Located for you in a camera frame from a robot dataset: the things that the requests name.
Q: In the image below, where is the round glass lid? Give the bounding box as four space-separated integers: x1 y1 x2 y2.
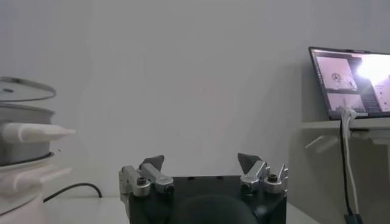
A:
0 76 57 103

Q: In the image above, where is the white electric cooker base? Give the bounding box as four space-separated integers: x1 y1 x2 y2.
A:
0 152 74 224

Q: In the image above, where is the black laptop cable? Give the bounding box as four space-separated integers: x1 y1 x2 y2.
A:
339 127 353 215

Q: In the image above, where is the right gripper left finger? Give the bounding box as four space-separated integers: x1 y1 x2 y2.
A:
118 154 175 197

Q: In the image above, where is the stainless steel steamer basket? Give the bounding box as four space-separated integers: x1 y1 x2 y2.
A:
0 102 77 167

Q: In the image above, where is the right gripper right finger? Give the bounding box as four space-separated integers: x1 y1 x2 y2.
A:
237 152 289 195

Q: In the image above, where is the open grey laptop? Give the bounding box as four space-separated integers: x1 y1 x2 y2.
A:
308 46 390 121

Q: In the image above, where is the white laptop side table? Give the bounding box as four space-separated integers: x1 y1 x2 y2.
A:
288 117 390 224

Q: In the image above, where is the white laptop cable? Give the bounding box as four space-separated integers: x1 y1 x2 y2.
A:
340 108 361 215

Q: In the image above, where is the black cooker power cable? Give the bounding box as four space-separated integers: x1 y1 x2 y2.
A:
43 182 103 203

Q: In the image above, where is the black power adapter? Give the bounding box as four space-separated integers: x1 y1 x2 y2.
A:
343 214 365 224

